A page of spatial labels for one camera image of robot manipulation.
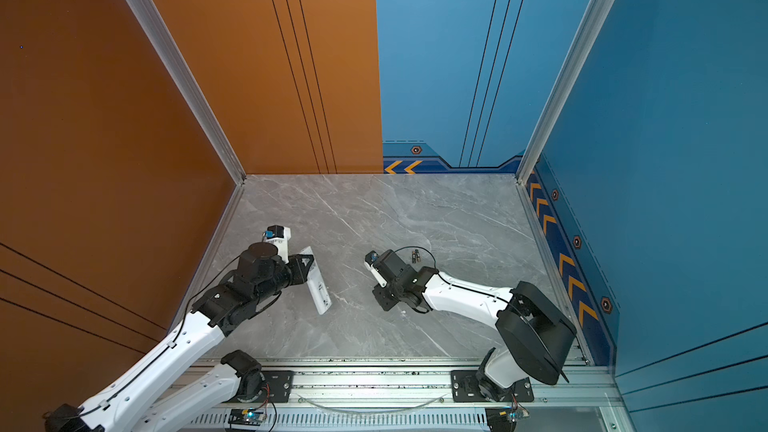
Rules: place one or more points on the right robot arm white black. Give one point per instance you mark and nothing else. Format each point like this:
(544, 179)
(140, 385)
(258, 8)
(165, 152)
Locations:
(537, 336)

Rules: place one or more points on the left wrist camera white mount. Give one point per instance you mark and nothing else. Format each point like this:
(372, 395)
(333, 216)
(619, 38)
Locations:
(278, 236)

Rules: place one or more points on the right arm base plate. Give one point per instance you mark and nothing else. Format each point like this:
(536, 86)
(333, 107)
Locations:
(467, 386)

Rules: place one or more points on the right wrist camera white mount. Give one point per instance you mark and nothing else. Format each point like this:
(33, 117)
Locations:
(370, 260)

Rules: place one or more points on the left aluminium corner post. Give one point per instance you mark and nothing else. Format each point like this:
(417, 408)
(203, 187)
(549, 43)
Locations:
(160, 37)

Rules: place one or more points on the green circuit board left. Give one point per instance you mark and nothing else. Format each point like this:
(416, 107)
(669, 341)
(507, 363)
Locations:
(249, 417)

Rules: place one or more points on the white remote control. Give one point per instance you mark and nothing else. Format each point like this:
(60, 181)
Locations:
(316, 284)

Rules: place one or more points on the circuit board right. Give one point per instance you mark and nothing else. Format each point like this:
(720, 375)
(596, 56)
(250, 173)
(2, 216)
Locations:
(505, 419)

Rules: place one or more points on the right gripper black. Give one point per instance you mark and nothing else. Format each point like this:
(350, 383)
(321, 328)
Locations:
(382, 301)

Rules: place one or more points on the aluminium corner post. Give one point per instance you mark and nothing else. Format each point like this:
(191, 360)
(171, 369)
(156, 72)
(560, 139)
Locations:
(160, 37)
(584, 39)

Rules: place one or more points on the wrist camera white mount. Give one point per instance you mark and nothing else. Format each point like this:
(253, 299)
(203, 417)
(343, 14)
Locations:
(278, 236)
(370, 260)

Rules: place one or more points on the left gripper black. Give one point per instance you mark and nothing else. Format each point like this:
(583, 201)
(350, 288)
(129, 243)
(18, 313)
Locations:
(297, 265)

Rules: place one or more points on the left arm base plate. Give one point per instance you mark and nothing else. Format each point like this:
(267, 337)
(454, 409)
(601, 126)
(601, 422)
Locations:
(273, 386)

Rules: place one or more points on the right aluminium corner post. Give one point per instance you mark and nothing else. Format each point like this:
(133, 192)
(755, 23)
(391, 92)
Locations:
(584, 39)

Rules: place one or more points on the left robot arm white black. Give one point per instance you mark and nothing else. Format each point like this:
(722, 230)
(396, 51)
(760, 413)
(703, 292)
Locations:
(260, 275)

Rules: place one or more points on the aluminium rail frame front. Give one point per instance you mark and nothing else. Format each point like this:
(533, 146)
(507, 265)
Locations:
(377, 393)

